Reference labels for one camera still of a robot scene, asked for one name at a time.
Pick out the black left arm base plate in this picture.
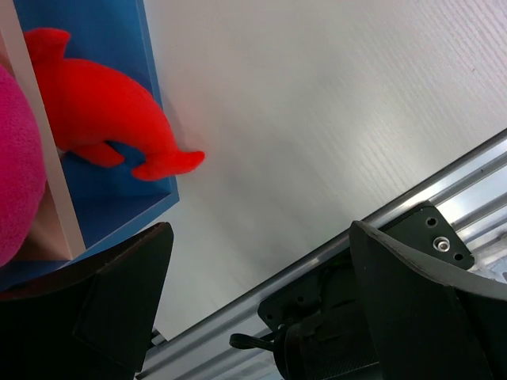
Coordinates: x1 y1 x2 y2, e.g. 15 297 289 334
257 203 475 331

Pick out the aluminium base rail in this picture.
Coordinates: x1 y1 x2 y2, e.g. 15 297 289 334
136 132 506 379

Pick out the red plush whale in shelf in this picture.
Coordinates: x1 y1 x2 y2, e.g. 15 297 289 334
24 28 205 181

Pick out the pink plush toy in shelf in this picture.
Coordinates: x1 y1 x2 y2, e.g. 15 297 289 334
1 67 46 266

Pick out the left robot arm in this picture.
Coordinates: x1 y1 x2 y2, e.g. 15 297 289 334
1 221 506 379

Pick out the colourful wooden toy shelf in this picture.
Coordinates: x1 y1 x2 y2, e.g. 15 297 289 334
1 1 179 288

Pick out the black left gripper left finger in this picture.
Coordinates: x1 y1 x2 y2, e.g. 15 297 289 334
1 222 173 379

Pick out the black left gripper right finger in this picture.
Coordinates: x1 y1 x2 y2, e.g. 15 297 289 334
349 221 506 379

